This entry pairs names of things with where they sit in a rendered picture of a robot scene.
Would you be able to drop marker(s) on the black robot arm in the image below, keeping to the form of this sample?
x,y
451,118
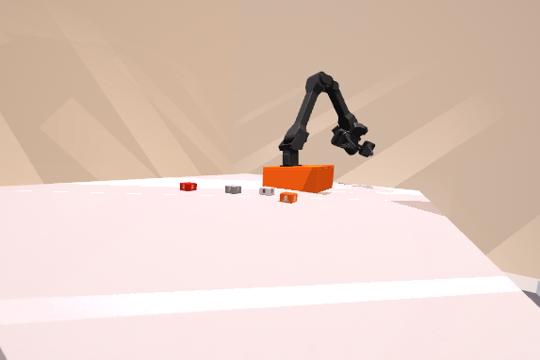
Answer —
x,y
297,135

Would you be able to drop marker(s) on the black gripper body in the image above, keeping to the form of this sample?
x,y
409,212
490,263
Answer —
x,y
354,139

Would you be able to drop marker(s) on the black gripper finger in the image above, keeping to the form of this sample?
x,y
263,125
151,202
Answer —
x,y
345,142
367,150

